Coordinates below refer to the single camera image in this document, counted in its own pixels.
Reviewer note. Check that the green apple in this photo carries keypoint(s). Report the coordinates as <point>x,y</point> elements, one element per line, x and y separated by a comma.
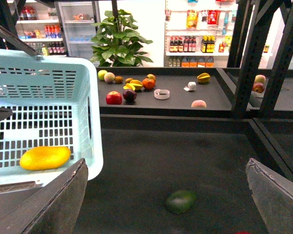
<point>101,74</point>

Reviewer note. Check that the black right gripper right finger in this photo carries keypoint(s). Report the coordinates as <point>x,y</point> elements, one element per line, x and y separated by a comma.
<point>273,197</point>

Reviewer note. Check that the red apple behind post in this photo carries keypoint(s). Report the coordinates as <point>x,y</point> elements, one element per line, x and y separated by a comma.
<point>258,87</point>

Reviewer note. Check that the round pale peach fruit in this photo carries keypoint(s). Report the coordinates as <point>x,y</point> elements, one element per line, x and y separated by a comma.
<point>109,77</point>

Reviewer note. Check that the brown kiwi left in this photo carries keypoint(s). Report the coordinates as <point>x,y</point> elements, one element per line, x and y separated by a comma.
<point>119,79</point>

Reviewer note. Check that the store shelf with bottles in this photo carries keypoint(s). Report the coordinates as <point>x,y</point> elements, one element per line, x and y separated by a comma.
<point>198,32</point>

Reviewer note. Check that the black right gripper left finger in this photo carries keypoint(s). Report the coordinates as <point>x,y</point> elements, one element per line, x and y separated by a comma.
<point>54,208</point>

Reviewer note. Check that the dark purple plum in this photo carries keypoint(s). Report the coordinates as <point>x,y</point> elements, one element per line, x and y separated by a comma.
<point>129,95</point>

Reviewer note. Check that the red green mango fruit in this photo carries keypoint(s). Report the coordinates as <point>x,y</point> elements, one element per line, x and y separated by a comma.
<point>151,76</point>

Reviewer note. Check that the left store shelf drinks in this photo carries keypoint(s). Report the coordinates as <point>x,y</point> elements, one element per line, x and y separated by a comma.
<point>39,27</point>

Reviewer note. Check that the pink peach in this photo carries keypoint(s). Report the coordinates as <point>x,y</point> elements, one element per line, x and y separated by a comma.
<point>199,104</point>

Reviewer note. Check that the brown basket handle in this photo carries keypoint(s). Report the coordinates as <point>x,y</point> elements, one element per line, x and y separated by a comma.
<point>19,44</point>

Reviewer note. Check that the black metal post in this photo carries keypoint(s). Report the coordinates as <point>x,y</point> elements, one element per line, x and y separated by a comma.
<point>256,40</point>

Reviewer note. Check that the yellow starfruit near persimmon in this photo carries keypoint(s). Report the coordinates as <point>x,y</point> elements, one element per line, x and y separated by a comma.
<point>134,85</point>

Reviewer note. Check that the orange persimmon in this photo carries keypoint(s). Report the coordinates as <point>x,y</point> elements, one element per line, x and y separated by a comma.
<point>148,84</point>

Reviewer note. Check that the green avocado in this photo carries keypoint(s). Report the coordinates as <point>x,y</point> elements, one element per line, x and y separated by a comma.
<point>180,201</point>

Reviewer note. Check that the green potted plant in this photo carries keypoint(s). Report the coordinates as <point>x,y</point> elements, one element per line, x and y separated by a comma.
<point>118,43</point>

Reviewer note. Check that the red apple on shelf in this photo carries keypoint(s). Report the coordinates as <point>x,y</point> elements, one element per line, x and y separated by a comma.
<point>114,98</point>

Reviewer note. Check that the brown kiwi right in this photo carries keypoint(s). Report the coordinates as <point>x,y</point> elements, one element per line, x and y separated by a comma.
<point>128,80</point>

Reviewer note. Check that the light blue plastic basket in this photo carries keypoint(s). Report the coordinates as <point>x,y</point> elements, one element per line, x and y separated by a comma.
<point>54,102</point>

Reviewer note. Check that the glass door fridge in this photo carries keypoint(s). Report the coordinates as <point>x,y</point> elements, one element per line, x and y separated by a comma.
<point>77,18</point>

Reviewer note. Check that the yellow mango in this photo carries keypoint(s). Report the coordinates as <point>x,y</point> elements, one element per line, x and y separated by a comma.
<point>45,158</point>

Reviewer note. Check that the brown kiwi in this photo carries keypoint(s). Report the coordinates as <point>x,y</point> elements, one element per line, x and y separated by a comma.
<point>119,79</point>
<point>128,80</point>

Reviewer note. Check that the yellow starfruit far right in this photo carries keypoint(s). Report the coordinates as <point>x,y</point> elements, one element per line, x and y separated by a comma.
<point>203,78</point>

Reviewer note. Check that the red yellow apple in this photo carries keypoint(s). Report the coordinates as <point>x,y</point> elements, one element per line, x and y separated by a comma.
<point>242,232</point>

